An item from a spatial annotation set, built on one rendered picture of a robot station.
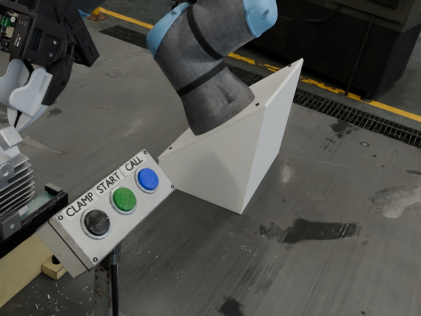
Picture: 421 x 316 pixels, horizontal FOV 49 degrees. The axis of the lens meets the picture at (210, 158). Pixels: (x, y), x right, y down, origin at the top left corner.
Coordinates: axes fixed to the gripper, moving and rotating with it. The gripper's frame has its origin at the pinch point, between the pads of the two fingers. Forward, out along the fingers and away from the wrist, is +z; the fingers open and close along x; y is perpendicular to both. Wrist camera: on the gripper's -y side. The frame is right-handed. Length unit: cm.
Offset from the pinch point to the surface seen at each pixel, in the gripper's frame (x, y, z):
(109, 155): -11.3, -43.9, 7.7
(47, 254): 1.1, -14.2, 21.4
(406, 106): 51, -332, -66
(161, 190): 20.4, -4.6, 1.4
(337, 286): 46, -38, 11
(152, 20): -188, -339, -70
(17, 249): 1.1, -6.2, 19.2
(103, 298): 16.9, -6.6, 19.4
